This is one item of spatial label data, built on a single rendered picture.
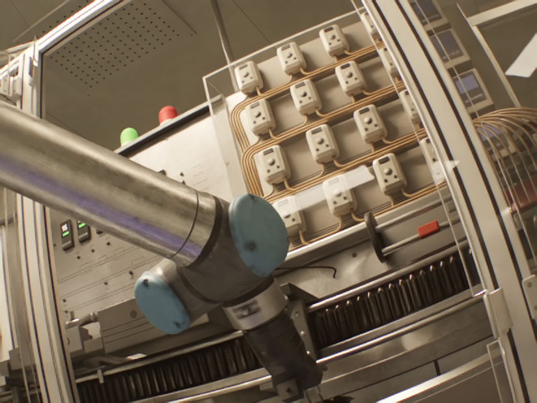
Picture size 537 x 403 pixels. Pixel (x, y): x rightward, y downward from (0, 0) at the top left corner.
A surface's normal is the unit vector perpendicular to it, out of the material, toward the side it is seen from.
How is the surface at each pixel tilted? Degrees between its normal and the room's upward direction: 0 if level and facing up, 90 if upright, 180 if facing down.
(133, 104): 180
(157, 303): 123
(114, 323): 90
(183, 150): 90
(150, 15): 180
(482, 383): 90
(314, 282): 90
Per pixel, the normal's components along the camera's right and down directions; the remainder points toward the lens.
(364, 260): -0.40, -0.30
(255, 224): 0.69, -0.43
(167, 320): -0.54, 0.43
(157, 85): 0.24, 0.88
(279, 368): -0.10, 0.37
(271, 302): 0.58, -0.16
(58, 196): 0.16, 0.68
